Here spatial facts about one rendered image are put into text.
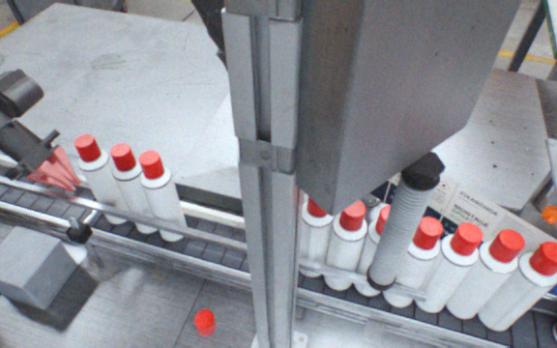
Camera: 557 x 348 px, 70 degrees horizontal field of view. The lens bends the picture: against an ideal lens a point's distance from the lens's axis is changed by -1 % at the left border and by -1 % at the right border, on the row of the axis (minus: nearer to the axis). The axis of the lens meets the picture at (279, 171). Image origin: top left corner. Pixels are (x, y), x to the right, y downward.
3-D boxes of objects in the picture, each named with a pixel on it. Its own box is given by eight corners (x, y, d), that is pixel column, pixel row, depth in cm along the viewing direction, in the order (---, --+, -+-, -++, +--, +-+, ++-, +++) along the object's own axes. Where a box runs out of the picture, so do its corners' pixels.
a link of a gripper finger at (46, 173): (98, 167, 75) (55, 132, 72) (73, 195, 71) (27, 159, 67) (83, 177, 80) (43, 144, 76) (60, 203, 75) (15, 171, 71)
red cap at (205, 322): (207, 339, 68) (205, 332, 66) (192, 328, 70) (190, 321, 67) (219, 323, 70) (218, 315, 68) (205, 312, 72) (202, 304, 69)
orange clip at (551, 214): (562, 217, 56) (571, 208, 54) (565, 228, 55) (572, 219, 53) (540, 213, 57) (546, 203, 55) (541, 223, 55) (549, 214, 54)
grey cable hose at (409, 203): (395, 271, 50) (447, 153, 35) (392, 296, 48) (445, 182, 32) (367, 264, 51) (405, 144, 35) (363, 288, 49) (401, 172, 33)
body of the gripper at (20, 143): (64, 134, 73) (29, 104, 70) (24, 173, 66) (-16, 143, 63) (52, 145, 77) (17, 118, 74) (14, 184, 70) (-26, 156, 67)
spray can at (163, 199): (192, 223, 79) (171, 149, 63) (180, 246, 75) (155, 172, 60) (168, 217, 80) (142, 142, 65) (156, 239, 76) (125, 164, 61)
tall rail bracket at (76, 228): (126, 246, 81) (99, 194, 69) (104, 276, 76) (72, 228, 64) (111, 242, 82) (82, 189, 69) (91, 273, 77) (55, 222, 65)
